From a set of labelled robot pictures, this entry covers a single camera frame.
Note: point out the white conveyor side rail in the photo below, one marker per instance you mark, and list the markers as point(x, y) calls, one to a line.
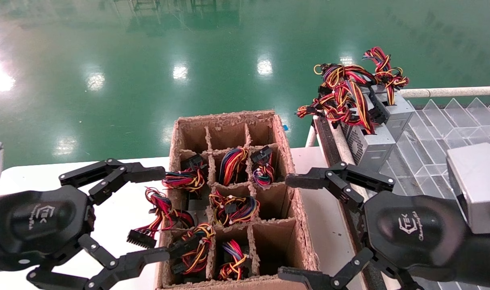
point(343, 147)

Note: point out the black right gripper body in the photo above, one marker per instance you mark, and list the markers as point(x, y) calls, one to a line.
point(414, 233)

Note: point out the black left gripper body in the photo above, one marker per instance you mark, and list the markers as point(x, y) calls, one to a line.
point(35, 221)

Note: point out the white conveyor frame leg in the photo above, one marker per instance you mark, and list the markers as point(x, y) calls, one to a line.
point(310, 139)

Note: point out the white conveyor end rail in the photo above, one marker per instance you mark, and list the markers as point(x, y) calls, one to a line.
point(450, 92)

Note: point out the brown cardboard divider box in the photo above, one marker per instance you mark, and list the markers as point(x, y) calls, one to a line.
point(287, 157)

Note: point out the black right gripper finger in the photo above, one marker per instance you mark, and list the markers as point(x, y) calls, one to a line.
point(321, 179)
point(305, 278)

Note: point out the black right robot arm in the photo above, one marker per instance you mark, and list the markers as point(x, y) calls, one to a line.
point(486, 257)

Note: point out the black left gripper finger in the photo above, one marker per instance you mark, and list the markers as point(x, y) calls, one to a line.
point(116, 171)
point(128, 264)

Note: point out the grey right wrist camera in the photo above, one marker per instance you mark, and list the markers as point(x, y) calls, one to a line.
point(476, 185)

